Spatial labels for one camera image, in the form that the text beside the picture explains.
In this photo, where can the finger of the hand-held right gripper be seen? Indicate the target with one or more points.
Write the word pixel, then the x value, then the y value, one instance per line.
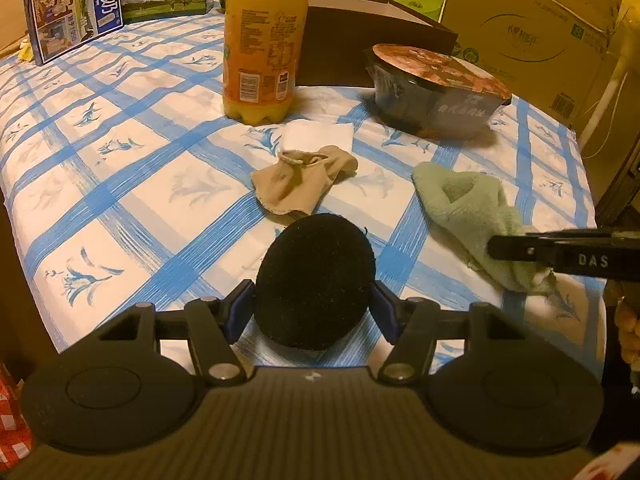
pixel 520 249

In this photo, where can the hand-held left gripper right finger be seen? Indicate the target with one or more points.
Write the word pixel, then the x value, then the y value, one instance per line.
pixel 382 306

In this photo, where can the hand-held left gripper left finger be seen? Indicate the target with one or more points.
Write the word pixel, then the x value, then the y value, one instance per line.
pixel 241 306

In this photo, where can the green towel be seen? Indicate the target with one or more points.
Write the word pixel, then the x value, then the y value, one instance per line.
pixel 465 210

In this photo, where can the black round puff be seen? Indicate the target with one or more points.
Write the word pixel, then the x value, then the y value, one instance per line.
pixel 315 280

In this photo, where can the person's right hand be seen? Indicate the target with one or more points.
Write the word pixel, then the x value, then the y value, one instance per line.
pixel 627 330

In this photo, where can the black stand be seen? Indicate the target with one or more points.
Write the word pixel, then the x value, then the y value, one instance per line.
pixel 622 185

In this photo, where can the beige sock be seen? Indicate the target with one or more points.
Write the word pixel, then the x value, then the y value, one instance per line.
pixel 295 185

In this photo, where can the white rod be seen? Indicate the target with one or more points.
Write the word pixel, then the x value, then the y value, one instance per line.
pixel 605 102

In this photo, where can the blue checked bed sheet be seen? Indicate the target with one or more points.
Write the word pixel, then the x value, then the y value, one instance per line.
pixel 150 160

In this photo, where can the instant noodle bowl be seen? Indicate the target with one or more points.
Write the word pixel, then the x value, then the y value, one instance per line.
pixel 435 95

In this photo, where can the white tissue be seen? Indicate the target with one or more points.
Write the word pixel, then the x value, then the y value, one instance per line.
pixel 320 135

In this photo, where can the large cardboard box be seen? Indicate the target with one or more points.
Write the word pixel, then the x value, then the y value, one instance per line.
pixel 530 35

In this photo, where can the red checked cloth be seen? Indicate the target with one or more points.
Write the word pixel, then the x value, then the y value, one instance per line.
pixel 12 410

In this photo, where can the dark brown open box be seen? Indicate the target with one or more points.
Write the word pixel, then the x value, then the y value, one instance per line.
pixel 345 40

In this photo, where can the green tissue pack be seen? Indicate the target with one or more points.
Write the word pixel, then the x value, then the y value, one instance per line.
pixel 417 0

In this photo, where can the orange juice bottle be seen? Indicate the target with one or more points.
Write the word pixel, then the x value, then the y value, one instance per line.
pixel 265 35

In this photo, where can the yellow tag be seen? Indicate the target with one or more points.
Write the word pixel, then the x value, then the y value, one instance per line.
pixel 25 50

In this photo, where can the blue milk carton box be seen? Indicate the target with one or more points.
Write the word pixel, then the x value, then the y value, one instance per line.
pixel 70 15

